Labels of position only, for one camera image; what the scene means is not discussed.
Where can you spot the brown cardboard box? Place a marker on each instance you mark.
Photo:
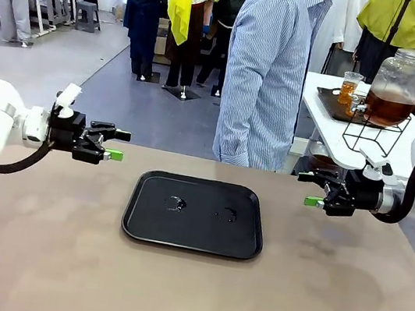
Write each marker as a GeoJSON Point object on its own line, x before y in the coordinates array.
{"type": "Point", "coordinates": [162, 39]}

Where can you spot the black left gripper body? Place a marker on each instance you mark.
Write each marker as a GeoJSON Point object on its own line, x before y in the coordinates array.
{"type": "Point", "coordinates": [65, 133]}

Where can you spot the white side table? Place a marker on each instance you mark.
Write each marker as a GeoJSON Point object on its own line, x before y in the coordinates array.
{"type": "Point", "coordinates": [322, 126]}

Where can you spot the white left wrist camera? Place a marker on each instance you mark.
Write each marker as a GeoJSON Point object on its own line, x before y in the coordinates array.
{"type": "Point", "coordinates": [68, 96]}

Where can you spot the tall clear iced cup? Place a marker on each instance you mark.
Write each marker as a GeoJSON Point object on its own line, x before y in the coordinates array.
{"type": "Point", "coordinates": [349, 91]}

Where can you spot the person in striped shirt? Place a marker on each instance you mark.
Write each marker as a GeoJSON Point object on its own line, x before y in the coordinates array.
{"type": "Point", "coordinates": [264, 73]}

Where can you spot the black tray under dispenser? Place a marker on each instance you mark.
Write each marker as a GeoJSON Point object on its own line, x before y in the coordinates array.
{"type": "Point", "coordinates": [330, 104]}

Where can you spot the clear drip bucket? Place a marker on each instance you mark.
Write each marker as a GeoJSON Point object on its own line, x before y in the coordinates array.
{"type": "Point", "coordinates": [323, 158]}

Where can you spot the mannequin with navy skirt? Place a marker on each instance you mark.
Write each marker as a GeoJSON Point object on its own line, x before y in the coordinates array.
{"type": "Point", "coordinates": [143, 15]}

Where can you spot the right gripper finger with green tip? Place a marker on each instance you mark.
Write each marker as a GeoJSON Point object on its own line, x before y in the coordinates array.
{"type": "Point", "coordinates": [312, 201]}
{"type": "Point", "coordinates": [322, 178]}

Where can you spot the person's right forearm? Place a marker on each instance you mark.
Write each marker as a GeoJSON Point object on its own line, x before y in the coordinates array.
{"type": "Point", "coordinates": [234, 136]}

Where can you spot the glass tea dispenser jar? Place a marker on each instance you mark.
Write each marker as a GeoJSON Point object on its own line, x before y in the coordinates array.
{"type": "Point", "coordinates": [390, 107]}

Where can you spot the yellow hanging garment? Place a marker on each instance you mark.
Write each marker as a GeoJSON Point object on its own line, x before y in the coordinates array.
{"type": "Point", "coordinates": [180, 1]}

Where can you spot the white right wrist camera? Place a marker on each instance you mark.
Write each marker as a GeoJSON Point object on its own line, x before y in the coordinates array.
{"type": "Point", "coordinates": [375, 165]}

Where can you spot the person in yellow-green jacket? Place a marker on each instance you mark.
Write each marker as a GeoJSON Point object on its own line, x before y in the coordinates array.
{"type": "Point", "coordinates": [410, 22]}

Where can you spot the left gripper finger with green tip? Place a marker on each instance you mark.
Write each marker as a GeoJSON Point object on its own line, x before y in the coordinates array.
{"type": "Point", "coordinates": [113, 154]}
{"type": "Point", "coordinates": [110, 132]}

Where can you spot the white bin under side table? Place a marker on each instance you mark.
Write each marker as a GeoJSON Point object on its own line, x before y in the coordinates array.
{"type": "Point", "coordinates": [298, 148]}

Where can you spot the grey plastic stool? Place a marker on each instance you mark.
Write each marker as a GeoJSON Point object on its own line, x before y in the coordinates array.
{"type": "Point", "coordinates": [88, 16]}

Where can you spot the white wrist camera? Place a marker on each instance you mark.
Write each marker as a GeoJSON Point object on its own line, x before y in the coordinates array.
{"type": "Point", "coordinates": [375, 165]}
{"type": "Point", "coordinates": [68, 96]}

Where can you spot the black serving tray, wet rings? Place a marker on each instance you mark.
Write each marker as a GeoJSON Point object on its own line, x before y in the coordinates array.
{"type": "Point", "coordinates": [192, 228]}

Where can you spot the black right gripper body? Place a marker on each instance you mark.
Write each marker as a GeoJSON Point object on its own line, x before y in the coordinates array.
{"type": "Point", "coordinates": [363, 194]}

